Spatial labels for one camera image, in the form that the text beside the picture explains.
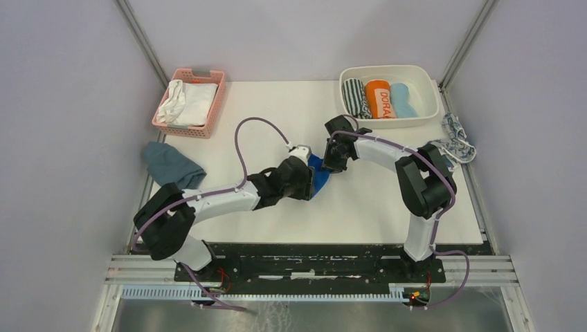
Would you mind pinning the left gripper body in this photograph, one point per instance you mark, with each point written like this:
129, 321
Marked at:
302, 189

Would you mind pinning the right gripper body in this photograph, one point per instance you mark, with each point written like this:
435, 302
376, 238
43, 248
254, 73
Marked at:
333, 158

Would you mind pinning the dark blue towel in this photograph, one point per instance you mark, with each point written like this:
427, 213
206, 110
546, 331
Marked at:
320, 176

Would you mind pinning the light blue towel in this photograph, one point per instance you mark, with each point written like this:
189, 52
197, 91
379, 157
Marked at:
399, 98

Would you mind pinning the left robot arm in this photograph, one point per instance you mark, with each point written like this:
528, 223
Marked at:
165, 221

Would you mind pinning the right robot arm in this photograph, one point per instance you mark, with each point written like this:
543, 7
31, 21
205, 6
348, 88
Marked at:
426, 184

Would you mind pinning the striped rolled towel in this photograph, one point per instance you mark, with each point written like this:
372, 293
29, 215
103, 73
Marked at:
354, 99

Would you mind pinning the orange rolled towel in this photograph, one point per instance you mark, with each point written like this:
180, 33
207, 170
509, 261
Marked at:
378, 96

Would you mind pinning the white plastic tub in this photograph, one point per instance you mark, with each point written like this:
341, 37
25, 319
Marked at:
424, 97

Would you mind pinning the patterned white blue cloth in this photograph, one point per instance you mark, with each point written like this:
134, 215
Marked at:
455, 148

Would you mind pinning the white folded towel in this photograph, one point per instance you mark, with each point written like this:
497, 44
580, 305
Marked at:
199, 99

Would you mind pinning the grey-blue towel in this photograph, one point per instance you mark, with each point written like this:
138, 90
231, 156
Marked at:
166, 164

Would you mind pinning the white crumpled cloth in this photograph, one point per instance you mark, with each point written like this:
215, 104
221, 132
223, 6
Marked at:
172, 107

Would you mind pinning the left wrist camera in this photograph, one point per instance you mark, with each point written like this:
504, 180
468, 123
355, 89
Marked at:
302, 152

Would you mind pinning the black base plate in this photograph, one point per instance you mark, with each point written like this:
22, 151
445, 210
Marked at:
315, 269

